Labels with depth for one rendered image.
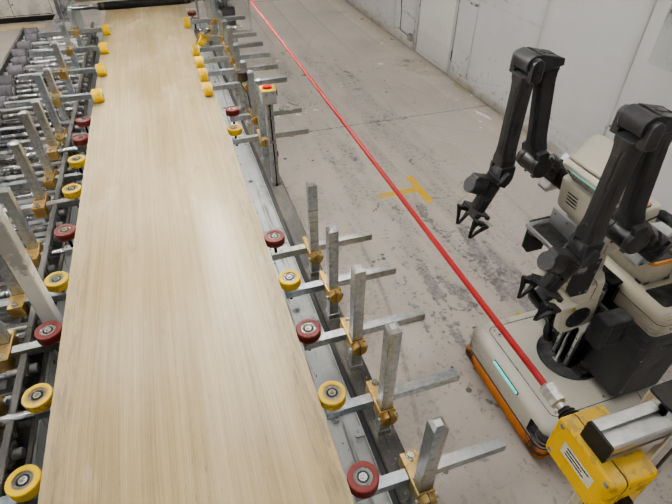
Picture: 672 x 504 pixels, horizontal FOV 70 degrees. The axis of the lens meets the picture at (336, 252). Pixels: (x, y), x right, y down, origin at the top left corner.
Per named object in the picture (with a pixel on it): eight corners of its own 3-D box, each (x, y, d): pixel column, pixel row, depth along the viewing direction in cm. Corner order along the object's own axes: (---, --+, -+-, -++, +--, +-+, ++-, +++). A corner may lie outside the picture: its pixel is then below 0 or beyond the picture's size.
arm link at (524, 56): (573, 46, 139) (551, 36, 146) (531, 60, 137) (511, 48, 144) (551, 174, 169) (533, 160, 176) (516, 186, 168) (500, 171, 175)
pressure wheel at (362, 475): (382, 505, 124) (385, 485, 116) (353, 517, 121) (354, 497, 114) (369, 476, 129) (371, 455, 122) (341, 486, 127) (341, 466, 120)
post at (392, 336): (384, 421, 152) (397, 319, 121) (389, 431, 150) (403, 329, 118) (374, 424, 151) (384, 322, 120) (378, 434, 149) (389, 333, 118)
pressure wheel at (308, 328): (307, 363, 157) (305, 340, 150) (292, 348, 162) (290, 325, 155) (326, 350, 161) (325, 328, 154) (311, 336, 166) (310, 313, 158)
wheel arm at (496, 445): (497, 442, 136) (500, 434, 133) (504, 453, 134) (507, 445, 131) (352, 491, 126) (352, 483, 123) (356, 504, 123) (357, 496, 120)
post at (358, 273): (357, 362, 171) (362, 261, 140) (360, 370, 169) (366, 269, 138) (348, 365, 170) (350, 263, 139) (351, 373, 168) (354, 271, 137)
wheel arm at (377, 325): (420, 314, 172) (421, 306, 169) (424, 321, 169) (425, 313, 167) (302, 345, 162) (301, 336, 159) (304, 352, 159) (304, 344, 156)
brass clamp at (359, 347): (354, 324, 169) (355, 314, 166) (368, 353, 159) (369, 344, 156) (338, 328, 167) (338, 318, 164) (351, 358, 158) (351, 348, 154)
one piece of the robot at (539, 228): (548, 244, 190) (565, 199, 176) (597, 292, 170) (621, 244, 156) (513, 253, 186) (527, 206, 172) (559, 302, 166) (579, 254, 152)
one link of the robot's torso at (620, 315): (569, 303, 211) (588, 260, 195) (616, 352, 190) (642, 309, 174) (517, 317, 205) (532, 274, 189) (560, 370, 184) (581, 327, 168)
